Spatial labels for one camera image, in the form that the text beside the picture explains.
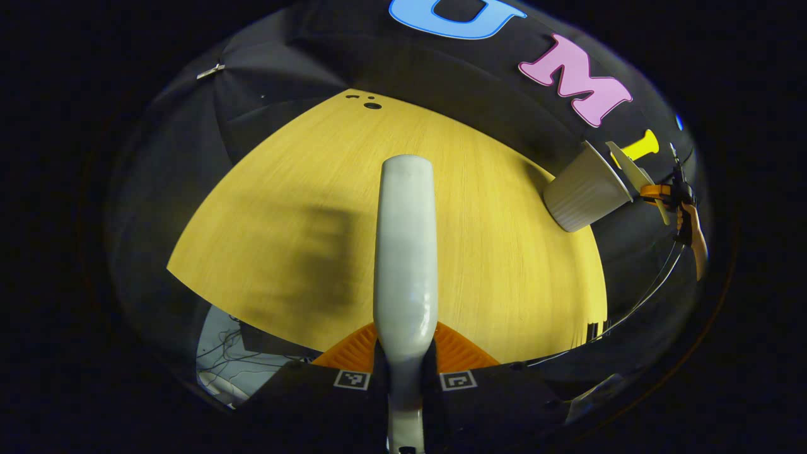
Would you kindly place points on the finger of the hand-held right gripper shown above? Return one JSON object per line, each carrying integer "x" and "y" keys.
{"x": 656, "y": 190}

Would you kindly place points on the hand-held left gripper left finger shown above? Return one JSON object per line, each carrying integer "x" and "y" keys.
{"x": 315, "y": 403}

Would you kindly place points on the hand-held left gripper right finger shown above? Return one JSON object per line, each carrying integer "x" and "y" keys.
{"x": 498, "y": 403}

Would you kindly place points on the white plastic dustpan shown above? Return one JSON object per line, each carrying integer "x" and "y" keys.
{"x": 630, "y": 167}

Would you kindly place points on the white ribbed garbage bin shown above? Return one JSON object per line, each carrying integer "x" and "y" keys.
{"x": 583, "y": 192}

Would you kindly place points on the light wooden desktop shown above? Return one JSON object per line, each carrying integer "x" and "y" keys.
{"x": 492, "y": 265}

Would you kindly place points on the black backdrop cloth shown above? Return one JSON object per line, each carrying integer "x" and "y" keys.
{"x": 441, "y": 75}

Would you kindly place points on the silver metal clip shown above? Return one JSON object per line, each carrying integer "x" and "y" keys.
{"x": 211, "y": 70}

